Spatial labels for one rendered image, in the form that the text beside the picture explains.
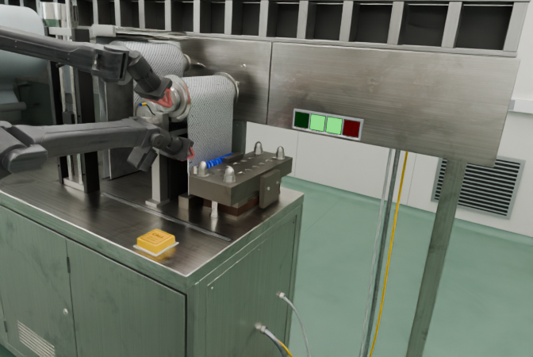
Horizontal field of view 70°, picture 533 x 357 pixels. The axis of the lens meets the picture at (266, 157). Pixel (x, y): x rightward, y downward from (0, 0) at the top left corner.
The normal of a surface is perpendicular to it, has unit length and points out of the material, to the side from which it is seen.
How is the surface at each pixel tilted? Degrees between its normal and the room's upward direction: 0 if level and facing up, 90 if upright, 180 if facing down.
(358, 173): 90
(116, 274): 90
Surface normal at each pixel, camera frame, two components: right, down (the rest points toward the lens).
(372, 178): -0.51, 0.22
